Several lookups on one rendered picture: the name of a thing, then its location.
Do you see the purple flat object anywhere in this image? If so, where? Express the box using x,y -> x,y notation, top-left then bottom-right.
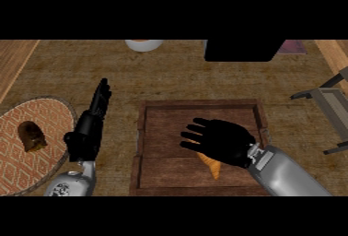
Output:
276,40 -> 309,55

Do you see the orange croissant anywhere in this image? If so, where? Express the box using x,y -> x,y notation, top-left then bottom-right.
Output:
186,138 -> 223,181

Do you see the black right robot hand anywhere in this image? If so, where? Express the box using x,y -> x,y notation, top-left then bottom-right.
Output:
180,117 -> 257,169

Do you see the brown wooden tray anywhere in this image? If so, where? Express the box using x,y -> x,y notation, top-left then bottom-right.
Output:
129,98 -> 272,197

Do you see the grey wire tiered basket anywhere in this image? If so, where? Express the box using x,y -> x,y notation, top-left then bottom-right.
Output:
289,65 -> 348,156

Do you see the dark brown pastry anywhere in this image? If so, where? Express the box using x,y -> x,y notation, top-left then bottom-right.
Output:
17,120 -> 49,153

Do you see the black box appliance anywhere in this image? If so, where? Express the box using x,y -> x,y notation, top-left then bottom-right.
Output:
202,40 -> 288,63

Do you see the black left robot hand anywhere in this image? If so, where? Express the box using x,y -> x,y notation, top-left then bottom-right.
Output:
62,77 -> 114,163

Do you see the round orange patterned placemat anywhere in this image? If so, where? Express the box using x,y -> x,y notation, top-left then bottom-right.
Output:
0,96 -> 79,197

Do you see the white round bowl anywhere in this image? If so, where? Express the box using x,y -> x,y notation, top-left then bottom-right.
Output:
124,40 -> 166,53

